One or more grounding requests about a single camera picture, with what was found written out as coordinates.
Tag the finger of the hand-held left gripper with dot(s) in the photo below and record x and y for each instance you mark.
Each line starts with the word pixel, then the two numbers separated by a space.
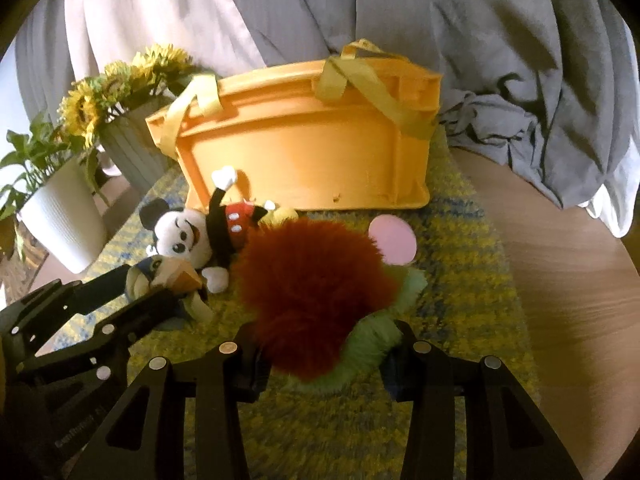
pixel 145 312
pixel 100 287

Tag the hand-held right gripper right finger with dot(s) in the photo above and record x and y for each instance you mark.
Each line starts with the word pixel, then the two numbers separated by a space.
pixel 400 375

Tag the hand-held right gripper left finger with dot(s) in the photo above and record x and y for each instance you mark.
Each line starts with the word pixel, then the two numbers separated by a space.
pixel 235 375

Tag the white duck plush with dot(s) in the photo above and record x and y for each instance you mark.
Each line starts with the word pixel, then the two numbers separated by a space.
pixel 140 280

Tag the red and green furry plush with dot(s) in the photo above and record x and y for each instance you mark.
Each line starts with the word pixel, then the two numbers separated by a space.
pixel 310 285

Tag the brown patterned cloth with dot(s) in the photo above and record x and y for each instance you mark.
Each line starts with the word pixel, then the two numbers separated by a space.
pixel 25 265

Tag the green plant in white pot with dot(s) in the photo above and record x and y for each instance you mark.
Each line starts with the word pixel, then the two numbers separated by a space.
pixel 60 220

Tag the black and white mouse plush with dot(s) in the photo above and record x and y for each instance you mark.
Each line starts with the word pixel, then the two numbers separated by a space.
pixel 180 232

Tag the yellow and blue plaid runner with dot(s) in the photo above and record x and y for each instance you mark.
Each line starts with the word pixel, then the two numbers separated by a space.
pixel 465 310

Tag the pink round disc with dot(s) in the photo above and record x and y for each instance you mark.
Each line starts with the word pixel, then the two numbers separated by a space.
pixel 392 240

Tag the sunflowers in grey pot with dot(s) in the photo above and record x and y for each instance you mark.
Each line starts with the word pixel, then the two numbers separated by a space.
pixel 140 145

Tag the grey curtain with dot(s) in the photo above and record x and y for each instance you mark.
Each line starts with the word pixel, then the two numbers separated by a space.
pixel 450 35
pixel 40 70

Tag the white sheer curtain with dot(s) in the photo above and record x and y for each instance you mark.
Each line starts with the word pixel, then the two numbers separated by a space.
pixel 612 210

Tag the pale pink curtain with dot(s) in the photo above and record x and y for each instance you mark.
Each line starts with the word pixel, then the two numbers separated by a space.
pixel 150 10

